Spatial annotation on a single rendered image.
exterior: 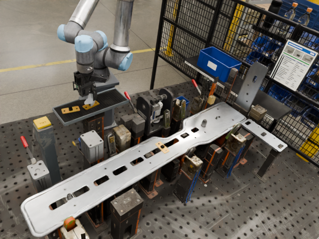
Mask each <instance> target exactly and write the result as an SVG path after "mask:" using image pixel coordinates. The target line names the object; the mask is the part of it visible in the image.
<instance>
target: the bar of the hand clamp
mask: <svg viewBox="0 0 319 239"><path fill-rule="evenodd" d="M209 79H210V78H208V77H205V78H203V84H202V91H201V97H200V98H201V99H202V100H203V99H205V100H203V101H204V102H206V96H207V90H208V84H211V83H212V80H209Z"/></svg>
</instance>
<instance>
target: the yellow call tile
mask: <svg viewBox="0 0 319 239"><path fill-rule="evenodd" d="M33 122H34V123H35V125H36V127H37V128H38V129H41V128H44V127H47V126H50V125H51V123H50V121H49V120H48V118H47V117H46V116H45V117H42V118H39V119H36V120H33Z"/></svg>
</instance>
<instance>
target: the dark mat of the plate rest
mask: <svg viewBox="0 0 319 239"><path fill-rule="evenodd" d="M85 101H86V99H85V100H79V101H75V102H73V103H69V104H66V105H63V106H60V107H57V108H54V110H55V111H56V112H57V114H58V115H59V116H60V118H61V119H62V120H63V122H64V123H66V122H68V121H71V120H74V119H77V118H79V117H82V116H85V115H88V114H90V113H93V112H96V111H99V110H102V109H105V108H107V107H110V106H113V105H115V104H118V103H121V102H123V101H127V100H126V99H125V98H124V97H123V96H122V95H121V94H120V93H119V92H118V91H117V90H116V89H113V90H110V91H107V92H103V93H100V94H98V95H97V98H96V101H97V102H99V103H100V104H99V105H97V106H95V107H92V108H90V109H88V110H86V109H84V108H83V105H85V104H84V102H85ZM75 106H78V107H79V109H80V111H76V112H71V113H66V114H63V113H62V110H61V109H64V108H69V107H75Z"/></svg>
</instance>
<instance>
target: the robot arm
mask: <svg viewBox="0 0 319 239"><path fill-rule="evenodd" d="M134 1H135V0H117V7H116V17H115V28H114V38H113V44H111V45H110V47H109V46H108V43H107V37H106V35H105V33H103V32H102V31H99V30H98V31H95V32H89V31H86V30H84V28H85V26H86V25H87V23H88V21H89V19H90V17H91V15H92V13H93V11H94V9H95V8H96V6H97V4H98V2H99V0H80V2H79V3H78V5H77V7H76V9H75V11H74V12H73V14H72V16H71V18H70V20H69V22H68V24H67V25H66V24H62V25H60V26H59V27H58V29H57V36H58V38H59V39H60V40H62V41H65V42H67V43H71V44H74V45H75V55H76V67H77V71H76V72H74V81H73V89H74V90H77V91H78V92H79V95H80V96H79V100H85V99H86V101H85V102H84V104H90V106H93V104H94V102H95V100H96V98H97V89H96V85H95V83H105V82H107V81H108V80H109V79H110V71H109V69H108V67H110V68H114V69H117V70H121V71H126V70H127V69H128V68H129V67H130V65H131V62H132V58H133V54H132V53H130V47H129V46H128V43H129V35H130V28H131V17H132V9H133V2H134ZM74 84H76V88H74Z"/></svg>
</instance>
